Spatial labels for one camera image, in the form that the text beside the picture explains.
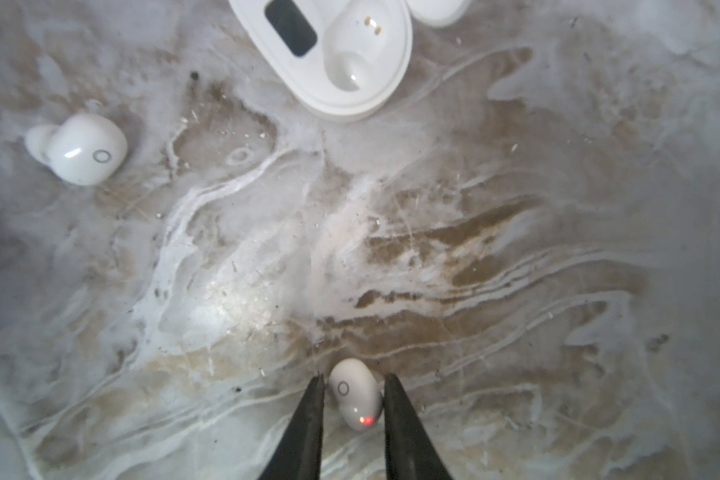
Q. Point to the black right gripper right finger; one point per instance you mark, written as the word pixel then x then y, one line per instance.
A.
pixel 409 452

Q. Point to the white earbud charging case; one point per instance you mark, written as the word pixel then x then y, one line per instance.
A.
pixel 438 13

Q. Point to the white earbud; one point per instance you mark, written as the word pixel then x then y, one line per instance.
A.
pixel 85 150
pixel 357 393

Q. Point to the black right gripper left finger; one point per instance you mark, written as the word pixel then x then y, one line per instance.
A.
pixel 299 452

